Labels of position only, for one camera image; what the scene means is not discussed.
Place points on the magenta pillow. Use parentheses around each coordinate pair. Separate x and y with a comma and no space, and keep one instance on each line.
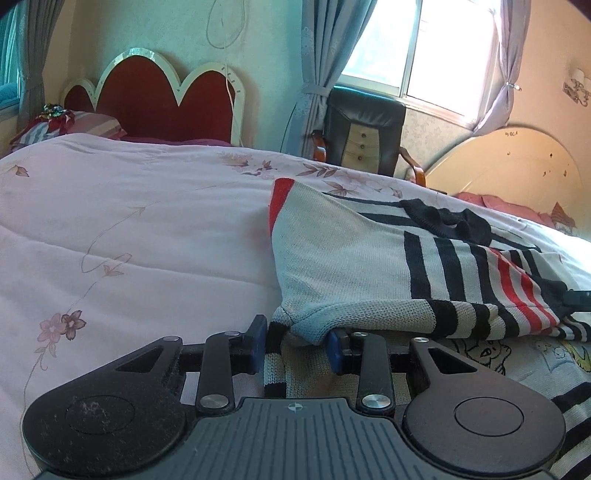
(184,141)

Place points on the sliding window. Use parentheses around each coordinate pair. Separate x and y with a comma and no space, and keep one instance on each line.
(438,55)

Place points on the pink pillow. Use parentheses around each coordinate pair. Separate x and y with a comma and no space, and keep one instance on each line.
(498,203)

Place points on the striped knit sweater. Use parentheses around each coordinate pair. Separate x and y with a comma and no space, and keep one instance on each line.
(346,258)

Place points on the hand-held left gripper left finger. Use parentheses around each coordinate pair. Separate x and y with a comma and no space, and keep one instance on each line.
(256,344)

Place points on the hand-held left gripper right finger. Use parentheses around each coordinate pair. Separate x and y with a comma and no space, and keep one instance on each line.
(333,355)

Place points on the red scalloped headboard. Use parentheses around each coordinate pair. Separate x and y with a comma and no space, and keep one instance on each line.
(138,101)

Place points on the beige round headboard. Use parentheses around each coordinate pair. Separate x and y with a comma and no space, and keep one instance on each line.
(508,170)

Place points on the striped pillow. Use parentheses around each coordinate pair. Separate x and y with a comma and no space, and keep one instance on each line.
(87,123)

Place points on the tied lilac curtain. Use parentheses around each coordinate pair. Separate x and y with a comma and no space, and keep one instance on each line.
(512,46)

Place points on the shiny ribbon bow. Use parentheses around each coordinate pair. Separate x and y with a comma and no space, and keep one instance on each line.
(54,113)

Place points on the black leather armchair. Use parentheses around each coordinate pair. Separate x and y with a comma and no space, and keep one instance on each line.
(351,115)

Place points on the white wall ornament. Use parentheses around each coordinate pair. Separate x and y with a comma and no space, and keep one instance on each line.
(577,87)

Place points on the blue-grey curtain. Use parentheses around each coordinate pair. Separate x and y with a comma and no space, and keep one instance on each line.
(318,55)

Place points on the side window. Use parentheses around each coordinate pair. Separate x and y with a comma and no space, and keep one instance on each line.
(8,60)

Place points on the pink floral quilt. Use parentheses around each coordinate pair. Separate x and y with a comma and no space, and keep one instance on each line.
(138,230)

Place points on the grey curtain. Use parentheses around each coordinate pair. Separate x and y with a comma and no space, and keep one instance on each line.
(34,55)

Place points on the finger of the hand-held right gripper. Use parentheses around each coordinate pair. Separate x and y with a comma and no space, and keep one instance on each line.
(579,300)

